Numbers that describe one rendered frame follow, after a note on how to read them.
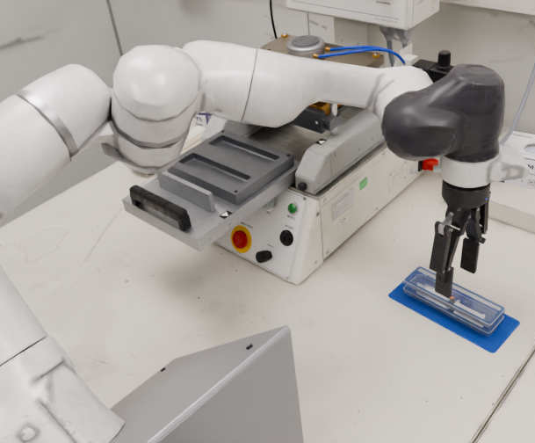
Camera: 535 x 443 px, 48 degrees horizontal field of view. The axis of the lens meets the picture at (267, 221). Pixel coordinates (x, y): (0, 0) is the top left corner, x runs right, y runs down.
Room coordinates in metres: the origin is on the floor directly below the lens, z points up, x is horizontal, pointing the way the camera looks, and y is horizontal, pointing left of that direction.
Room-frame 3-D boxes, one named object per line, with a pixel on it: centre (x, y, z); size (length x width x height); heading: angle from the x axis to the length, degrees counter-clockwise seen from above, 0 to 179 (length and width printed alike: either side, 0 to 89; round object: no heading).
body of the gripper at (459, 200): (0.80, -0.33, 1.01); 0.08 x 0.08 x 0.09
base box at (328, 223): (1.21, -0.13, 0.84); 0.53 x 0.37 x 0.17; 134
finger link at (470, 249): (0.83, -0.36, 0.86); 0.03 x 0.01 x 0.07; 40
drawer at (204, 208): (1.02, 0.09, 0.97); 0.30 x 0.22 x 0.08; 134
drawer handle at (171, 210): (0.92, 0.19, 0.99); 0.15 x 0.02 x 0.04; 44
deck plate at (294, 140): (1.25, -0.15, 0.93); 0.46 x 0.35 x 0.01; 134
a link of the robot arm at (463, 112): (0.80, -0.28, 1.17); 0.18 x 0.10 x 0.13; 85
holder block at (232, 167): (1.05, 0.06, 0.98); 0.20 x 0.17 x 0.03; 44
